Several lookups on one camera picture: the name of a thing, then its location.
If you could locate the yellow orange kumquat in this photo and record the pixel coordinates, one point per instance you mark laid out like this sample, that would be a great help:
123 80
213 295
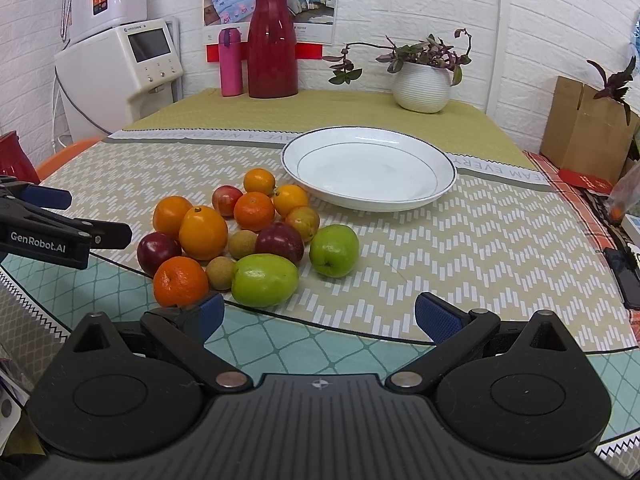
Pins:
287 197

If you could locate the small red pitcher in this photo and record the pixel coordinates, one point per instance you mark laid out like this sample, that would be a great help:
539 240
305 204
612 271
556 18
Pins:
13 160

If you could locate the pink thermos bottle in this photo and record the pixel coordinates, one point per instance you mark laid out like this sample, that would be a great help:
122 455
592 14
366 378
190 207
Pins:
230 62

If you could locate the green apple round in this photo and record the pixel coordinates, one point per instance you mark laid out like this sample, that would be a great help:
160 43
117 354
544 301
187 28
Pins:
334 251

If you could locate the mandarin orange front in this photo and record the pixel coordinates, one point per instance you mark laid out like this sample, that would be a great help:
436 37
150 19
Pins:
179 281

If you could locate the white ceramic plate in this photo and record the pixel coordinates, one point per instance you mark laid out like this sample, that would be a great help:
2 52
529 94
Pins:
369 169

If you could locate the white water dispenser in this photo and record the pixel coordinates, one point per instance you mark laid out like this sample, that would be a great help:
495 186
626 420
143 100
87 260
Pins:
117 77

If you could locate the mandarin orange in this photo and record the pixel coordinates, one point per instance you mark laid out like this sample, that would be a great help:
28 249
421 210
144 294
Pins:
179 281
253 211

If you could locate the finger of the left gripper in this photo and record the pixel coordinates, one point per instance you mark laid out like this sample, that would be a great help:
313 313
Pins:
87 234
35 194

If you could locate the brown longan front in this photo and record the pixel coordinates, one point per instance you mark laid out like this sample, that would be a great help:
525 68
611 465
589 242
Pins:
219 272

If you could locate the cardboard box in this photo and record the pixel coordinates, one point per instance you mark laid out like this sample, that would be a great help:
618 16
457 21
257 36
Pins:
587 135

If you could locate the clear plastic bag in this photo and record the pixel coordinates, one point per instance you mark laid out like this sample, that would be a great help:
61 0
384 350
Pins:
624 195

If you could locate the green apple oblong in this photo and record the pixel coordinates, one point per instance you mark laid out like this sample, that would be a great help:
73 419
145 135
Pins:
263 280

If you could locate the red apple back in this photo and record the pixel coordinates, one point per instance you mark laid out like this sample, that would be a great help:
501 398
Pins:
224 199

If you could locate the purple plant by box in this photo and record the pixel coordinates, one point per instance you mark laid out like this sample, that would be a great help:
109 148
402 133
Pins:
615 86

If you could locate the purple green trailing plant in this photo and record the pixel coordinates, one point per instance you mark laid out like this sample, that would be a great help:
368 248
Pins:
431 51

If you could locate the orange chair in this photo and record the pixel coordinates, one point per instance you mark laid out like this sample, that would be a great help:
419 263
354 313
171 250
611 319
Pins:
59 159

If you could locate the dark red plum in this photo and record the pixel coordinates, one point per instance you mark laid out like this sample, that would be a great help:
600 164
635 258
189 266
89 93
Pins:
282 240
154 249

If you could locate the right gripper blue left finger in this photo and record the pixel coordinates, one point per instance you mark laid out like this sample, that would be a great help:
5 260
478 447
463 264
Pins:
179 335

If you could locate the small orange back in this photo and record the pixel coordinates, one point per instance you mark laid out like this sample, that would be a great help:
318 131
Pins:
259 180

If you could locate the dark red thermos jug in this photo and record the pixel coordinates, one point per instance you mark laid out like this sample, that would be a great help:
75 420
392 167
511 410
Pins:
271 43

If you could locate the red envelope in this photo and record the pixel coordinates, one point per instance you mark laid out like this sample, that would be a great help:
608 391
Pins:
592 184

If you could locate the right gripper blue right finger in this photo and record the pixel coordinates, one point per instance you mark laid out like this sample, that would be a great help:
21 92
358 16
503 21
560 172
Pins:
458 337

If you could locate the brown longan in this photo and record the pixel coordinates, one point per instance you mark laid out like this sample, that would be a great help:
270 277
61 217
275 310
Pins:
242 244
219 272

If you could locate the brown longan back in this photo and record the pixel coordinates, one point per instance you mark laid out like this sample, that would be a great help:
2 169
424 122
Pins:
242 244

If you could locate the large orange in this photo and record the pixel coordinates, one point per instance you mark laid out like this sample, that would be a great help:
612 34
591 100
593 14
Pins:
203 233

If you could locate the red yellow plum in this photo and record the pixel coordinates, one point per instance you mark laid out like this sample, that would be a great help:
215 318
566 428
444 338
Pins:
305 220

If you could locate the white ribbed plant pot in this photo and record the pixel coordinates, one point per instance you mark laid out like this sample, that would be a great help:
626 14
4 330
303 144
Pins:
422 88

